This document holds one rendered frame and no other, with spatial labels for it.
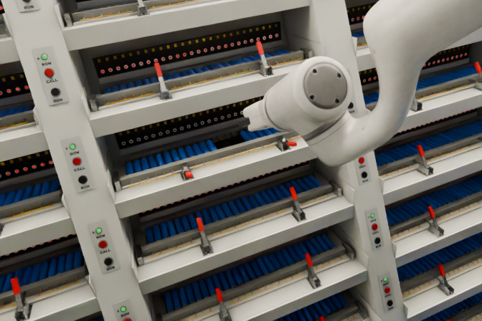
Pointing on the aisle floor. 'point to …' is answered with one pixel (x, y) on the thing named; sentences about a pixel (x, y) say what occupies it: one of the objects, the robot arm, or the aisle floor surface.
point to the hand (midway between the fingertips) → (261, 120)
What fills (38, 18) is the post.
